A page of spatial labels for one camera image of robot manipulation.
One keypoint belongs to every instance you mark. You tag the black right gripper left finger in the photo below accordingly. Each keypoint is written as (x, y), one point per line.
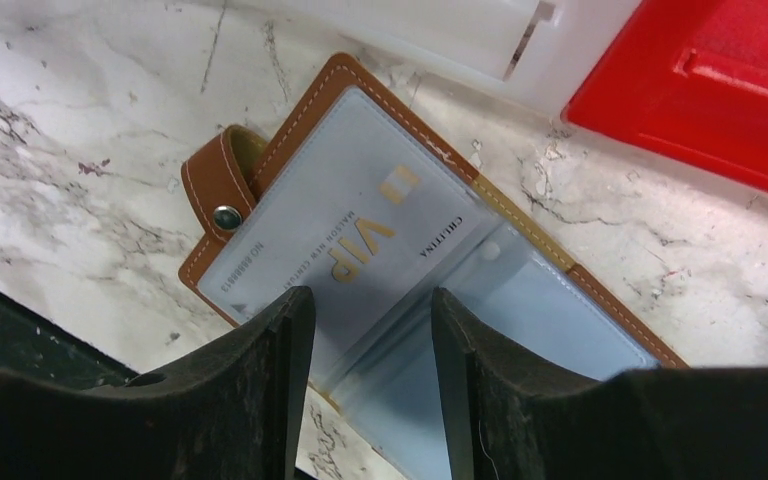
(231, 409)

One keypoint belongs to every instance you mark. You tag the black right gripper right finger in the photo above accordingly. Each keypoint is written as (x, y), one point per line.
(509, 413)

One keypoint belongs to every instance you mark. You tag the brown leather card holder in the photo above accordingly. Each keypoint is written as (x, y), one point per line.
(513, 275)

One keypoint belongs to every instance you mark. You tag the white plastic bin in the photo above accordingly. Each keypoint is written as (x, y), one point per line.
(534, 54)

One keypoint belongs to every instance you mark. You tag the red plastic bin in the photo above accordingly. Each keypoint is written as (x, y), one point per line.
(688, 80)

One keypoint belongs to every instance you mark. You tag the black metal base rail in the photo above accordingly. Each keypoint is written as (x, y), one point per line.
(32, 345)

